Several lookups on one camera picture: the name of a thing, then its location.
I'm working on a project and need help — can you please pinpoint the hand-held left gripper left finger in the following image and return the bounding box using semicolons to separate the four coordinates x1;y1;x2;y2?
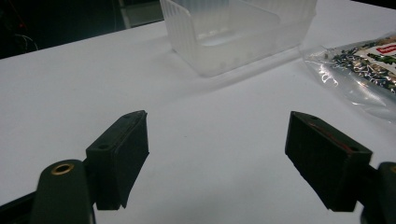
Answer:
85;109;150;211

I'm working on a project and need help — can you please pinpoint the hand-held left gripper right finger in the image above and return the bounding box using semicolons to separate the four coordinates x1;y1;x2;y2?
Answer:
284;110;374;213

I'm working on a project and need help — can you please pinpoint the clear plastic snack bag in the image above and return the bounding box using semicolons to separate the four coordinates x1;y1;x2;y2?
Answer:
299;32;396;124

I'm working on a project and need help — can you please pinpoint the translucent white plastic bin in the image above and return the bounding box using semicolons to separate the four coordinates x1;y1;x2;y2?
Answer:
159;0;318;78

